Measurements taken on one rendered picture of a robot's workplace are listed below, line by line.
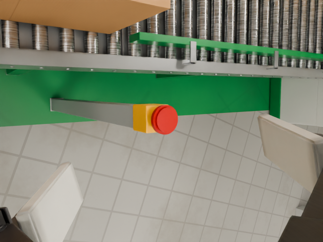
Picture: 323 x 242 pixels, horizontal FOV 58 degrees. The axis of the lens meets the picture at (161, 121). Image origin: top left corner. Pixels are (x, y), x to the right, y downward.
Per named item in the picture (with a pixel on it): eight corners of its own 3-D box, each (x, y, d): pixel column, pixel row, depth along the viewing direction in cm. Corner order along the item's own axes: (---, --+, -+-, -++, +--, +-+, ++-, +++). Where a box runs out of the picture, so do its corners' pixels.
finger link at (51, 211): (50, 269, 13) (34, 272, 13) (84, 200, 20) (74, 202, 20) (29, 211, 13) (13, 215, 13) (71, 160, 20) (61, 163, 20)
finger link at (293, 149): (313, 142, 13) (329, 138, 13) (256, 115, 20) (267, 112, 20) (322, 203, 13) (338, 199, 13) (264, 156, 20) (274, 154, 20)
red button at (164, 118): (169, 103, 73) (179, 104, 69) (169, 131, 73) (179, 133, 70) (145, 104, 69) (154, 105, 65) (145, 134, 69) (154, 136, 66)
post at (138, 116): (63, 98, 156) (169, 104, 73) (63, 110, 157) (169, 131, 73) (49, 98, 152) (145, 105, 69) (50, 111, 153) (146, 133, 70)
